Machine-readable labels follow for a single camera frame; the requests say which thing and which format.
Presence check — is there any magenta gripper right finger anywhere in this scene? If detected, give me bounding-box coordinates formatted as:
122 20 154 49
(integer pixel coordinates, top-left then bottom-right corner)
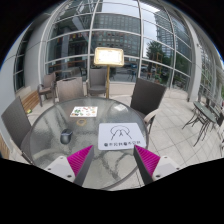
133 145 180 185

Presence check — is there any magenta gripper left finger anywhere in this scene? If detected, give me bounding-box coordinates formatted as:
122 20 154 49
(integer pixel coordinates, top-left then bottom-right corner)
45 145 94 186

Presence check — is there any dark grey computer mouse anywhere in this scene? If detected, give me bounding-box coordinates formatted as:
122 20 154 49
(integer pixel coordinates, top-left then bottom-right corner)
60 129 73 144

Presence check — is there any white printed mouse pad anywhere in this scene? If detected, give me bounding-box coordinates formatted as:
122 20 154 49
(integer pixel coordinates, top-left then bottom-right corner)
98 123 146 150

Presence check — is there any round glass table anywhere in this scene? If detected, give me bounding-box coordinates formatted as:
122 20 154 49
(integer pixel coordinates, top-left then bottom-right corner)
29 97 148 189

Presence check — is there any colourful menu card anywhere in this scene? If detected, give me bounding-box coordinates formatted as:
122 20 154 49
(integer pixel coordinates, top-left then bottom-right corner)
70 106 98 117

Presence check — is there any grey wicker chair right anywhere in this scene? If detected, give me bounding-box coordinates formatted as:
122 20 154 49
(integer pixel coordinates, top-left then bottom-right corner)
130 78 166 131

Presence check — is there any grey wicker chair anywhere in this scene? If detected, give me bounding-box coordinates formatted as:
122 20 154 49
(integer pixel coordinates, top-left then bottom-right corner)
57 77 84 102
86 68 107 95
130 78 166 131
1 97 33 164
37 73 56 106

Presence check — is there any green metal bistro table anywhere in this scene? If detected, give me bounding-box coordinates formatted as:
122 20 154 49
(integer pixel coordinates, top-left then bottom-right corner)
183 101 216 144

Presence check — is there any grey wicker chair back left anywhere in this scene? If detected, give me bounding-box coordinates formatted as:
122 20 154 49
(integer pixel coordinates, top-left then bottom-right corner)
57 77 84 102

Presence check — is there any wooden bench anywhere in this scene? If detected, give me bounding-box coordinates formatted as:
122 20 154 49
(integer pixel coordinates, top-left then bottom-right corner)
21 91 39 113

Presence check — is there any grey wicker chair far left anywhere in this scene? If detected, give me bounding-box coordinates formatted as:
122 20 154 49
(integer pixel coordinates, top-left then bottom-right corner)
37 73 56 106

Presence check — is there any grey wicker chair far centre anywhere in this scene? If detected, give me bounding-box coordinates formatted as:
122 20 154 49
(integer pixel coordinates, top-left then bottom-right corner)
86 68 107 95

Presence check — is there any gold menu stand sign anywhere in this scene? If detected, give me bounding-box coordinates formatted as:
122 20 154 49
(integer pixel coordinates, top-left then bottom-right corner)
93 46 126 100

